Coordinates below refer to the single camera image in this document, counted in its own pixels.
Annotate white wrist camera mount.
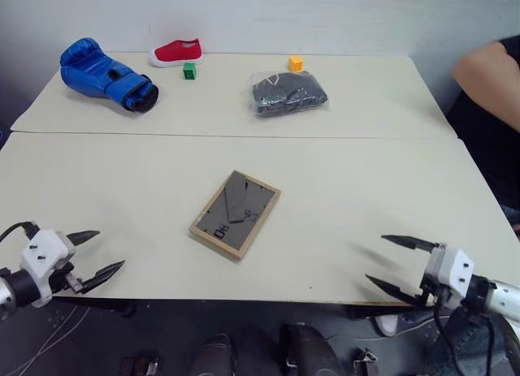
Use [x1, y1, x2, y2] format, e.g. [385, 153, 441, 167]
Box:
[435, 245, 475, 300]
[19, 229, 77, 309]

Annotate blue boxing glove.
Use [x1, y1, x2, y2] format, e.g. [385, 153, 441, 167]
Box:
[59, 37, 160, 115]

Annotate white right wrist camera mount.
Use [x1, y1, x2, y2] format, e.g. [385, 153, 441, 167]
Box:
[435, 245, 475, 300]

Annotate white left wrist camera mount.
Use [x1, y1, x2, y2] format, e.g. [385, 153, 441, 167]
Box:
[19, 229, 77, 309]

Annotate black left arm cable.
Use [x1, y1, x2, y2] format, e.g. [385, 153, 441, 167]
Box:
[0, 220, 41, 244]

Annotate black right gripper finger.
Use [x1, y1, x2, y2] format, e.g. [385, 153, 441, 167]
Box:
[364, 273, 426, 307]
[380, 234, 438, 254]

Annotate wooden picture frame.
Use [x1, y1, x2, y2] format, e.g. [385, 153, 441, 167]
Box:
[188, 170, 282, 261]

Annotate large dark rounded shape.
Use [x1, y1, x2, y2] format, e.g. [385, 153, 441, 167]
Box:
[279, 322, 347, 376]

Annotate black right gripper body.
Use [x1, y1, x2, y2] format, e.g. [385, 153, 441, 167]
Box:
[417, 241, 453, 309]

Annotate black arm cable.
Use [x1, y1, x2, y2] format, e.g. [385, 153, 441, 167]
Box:
[431, 293, 511, 376]
[0, 220, 41, 244]

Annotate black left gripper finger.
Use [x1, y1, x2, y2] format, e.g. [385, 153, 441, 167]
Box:
[82, 259, 126, 295]
[67, 230, 102, 248]

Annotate small dark rounded shape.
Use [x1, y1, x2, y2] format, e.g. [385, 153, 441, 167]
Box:
[189, 333, 238, 376]

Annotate person in black shirt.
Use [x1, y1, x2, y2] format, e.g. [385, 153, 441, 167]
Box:
[445, 36, 520, 227]

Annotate bagged black clothing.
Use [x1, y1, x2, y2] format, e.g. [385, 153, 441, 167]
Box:
[246, 69, 332, 119]

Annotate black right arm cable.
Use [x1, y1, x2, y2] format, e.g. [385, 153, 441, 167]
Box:
[431, 293, 511, 376]

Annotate person's blue jeans leg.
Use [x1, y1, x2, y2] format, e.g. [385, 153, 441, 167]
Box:
[429, 306, 520, 376]

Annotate person's white-toed sneaker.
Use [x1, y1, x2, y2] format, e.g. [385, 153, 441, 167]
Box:
[373, 306, 432, 338]

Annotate red slip-on shoe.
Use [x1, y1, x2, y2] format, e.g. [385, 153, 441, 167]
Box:
[147, 37, 205, 69]

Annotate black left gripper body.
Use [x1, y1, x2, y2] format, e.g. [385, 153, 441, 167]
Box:
[50, 232, 89, 296]

